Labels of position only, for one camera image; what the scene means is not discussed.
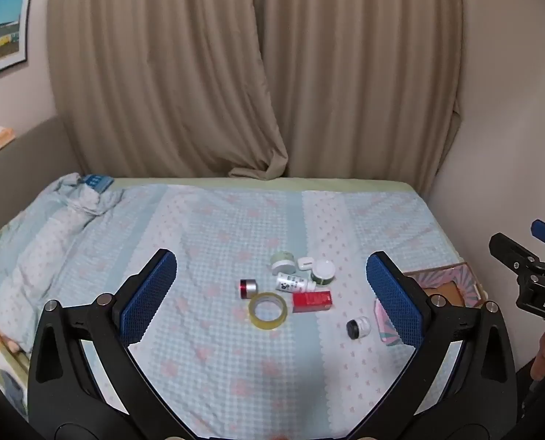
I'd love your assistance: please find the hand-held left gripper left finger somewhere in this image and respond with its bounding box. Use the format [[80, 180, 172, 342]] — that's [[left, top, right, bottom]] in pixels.
[[27, 248, 195, 440]]

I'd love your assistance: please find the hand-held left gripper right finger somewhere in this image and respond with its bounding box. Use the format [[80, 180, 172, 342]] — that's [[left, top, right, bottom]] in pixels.
[[366, 251, 519, 440]]

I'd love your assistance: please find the small black white jar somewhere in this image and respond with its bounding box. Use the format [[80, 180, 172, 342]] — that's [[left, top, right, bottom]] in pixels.
[[346, 316, 372, 341]]

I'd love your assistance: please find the pink patterned cardboard box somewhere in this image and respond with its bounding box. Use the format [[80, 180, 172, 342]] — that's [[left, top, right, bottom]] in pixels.
[[374, 261, 486, 345]]

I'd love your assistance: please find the green striped white jar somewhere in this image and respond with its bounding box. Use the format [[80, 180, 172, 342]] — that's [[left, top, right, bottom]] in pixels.
[[311, 260, 335, 285]]

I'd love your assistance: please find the red carton box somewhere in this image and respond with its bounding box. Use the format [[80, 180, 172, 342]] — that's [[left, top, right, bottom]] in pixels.
[[292, 290, 334, 314]]

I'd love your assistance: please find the white plastic bottle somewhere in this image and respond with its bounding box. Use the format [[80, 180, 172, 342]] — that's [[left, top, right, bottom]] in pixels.
[[276, 272, 317, 293]]

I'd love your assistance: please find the clear yellowish tape roll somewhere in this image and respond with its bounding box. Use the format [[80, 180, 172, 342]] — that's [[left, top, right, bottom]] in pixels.
[[247, 291, 288, 331]]

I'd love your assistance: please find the pale green jar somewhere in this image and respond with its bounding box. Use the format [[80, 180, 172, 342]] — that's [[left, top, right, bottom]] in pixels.
[[270, 251, 296, 276]]

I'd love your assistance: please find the person's right hand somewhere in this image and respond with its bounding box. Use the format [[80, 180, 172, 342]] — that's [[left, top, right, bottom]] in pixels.
[[530, 329, 545, 382]]

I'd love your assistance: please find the light blue checked blanket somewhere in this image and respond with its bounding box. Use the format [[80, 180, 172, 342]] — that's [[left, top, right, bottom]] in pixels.
[[0, 173, 466, 440]]

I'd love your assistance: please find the pale green mattress sheet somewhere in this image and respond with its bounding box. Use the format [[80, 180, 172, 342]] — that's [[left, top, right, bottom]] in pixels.
[[111, 176, 416, 194]]

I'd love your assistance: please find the beige curtain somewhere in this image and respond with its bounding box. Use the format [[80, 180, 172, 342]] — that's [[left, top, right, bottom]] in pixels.
[[47, 0, 288, 180], [229, 0, 464, 193]]

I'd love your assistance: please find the framed wall poster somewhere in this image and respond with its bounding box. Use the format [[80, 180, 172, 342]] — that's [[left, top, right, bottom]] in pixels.
[[0, 0, 34, 84]]

